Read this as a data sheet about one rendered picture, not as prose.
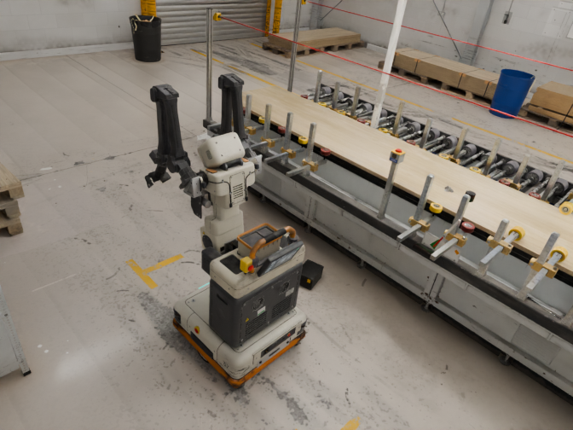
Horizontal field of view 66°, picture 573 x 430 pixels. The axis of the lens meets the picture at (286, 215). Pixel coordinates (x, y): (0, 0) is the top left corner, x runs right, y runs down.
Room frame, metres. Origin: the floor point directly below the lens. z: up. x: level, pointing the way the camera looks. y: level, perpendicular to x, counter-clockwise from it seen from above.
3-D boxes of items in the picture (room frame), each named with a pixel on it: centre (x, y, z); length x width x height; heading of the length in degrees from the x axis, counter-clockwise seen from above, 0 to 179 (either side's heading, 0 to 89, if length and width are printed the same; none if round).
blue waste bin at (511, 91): (7.63, -3.53, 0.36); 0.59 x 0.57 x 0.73; 138
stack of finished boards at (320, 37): (10.82, -0.19, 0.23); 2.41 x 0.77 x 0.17; 140
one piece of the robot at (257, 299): (1.97, 0.15, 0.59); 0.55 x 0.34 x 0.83; 139
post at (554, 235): (1.98, -1.42, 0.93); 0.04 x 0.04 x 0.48; 48
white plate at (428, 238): (2.31, -1.01, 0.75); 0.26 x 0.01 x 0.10; 48
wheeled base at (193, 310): (2.03, 0.22, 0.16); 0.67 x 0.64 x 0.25; 49
